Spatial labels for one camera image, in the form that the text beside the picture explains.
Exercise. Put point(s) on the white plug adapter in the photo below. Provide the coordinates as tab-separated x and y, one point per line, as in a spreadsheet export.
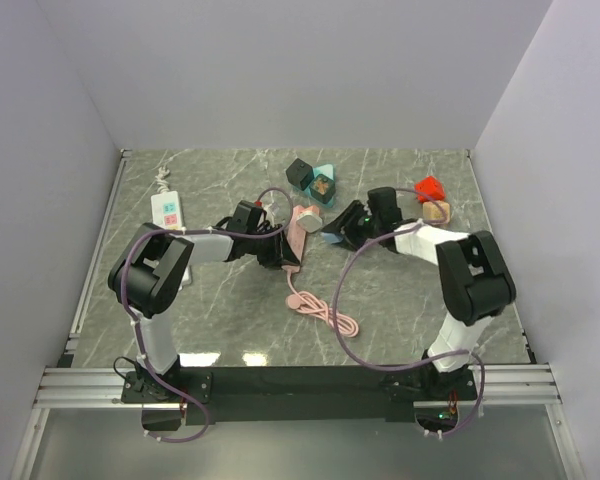
309	221

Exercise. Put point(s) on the white power strip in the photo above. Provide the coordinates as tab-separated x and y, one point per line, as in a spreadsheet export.
167	211

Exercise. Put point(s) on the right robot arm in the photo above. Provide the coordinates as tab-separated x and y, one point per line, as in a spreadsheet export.
475	282

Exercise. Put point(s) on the dark green cube adapter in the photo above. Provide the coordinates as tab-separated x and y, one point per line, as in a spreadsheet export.
322	188

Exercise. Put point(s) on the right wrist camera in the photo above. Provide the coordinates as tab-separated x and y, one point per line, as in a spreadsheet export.
382	202

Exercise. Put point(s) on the aluminium rail frame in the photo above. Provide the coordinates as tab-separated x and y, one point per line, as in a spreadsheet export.
65	387

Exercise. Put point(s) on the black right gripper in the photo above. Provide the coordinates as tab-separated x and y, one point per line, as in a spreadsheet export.
348	217

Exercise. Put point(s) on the black cube socket adapter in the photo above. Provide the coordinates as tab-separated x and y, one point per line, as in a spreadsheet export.
299	174

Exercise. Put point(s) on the pink power strip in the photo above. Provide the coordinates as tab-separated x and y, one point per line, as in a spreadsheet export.
296	237

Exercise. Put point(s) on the beige cube socket adapter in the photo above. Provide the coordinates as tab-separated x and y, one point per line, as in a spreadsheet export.
437	212

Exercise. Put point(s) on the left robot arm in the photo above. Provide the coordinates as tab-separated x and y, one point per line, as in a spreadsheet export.
147	276

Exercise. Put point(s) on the red cube socket adapter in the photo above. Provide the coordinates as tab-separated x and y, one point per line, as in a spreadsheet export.
430	188

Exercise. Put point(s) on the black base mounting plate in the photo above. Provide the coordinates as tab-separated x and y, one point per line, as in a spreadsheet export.
234	394

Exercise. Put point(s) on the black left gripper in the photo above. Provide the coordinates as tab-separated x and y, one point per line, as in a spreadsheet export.
281	254

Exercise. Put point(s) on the white power strip cable plug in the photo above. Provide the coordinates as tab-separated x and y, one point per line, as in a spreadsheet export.
161	180

